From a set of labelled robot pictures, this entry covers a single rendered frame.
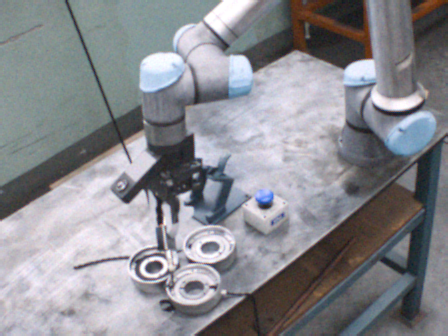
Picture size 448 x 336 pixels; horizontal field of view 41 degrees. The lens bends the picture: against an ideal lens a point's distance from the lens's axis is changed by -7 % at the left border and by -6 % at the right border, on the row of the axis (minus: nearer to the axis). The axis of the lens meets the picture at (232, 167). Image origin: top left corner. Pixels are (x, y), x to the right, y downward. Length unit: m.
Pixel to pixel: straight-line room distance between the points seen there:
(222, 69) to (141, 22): 1.93
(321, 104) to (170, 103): 0.72
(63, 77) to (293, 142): 1.50
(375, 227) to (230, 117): 0.48
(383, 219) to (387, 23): 0.70
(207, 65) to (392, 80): 0.38
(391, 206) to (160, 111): 0.88
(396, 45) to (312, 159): 0.44
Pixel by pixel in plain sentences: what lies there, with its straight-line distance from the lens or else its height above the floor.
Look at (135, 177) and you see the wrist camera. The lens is 1.13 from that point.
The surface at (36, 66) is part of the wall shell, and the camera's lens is 2.77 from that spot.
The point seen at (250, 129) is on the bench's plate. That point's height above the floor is 0.80.
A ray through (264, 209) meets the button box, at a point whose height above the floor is 0.84.
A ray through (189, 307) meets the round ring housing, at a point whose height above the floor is 0.83.
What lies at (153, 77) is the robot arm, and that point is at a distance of 1.05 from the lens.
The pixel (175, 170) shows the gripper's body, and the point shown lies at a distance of 1.16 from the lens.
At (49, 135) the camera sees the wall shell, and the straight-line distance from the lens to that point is 2.93.
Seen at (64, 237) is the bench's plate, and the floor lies 0.80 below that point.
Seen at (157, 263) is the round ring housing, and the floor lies 0.82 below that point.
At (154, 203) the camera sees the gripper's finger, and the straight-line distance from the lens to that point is 1.22.
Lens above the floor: 1.74
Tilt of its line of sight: 38 degrees down
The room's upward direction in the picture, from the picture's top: 8 degrees counter-clockwise
